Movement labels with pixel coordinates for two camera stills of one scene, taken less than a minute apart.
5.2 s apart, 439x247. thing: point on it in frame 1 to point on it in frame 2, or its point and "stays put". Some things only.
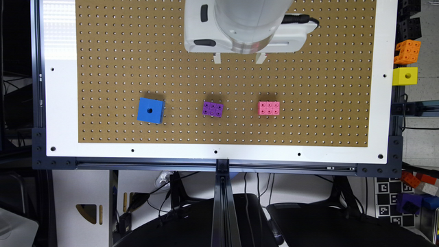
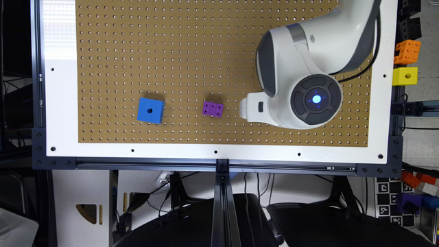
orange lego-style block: x=409 y=51 stays put
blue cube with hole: x=151 y=110 stays put
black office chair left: x=194 y=226 stays put
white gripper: x=202 y=33 to x=254 y=108
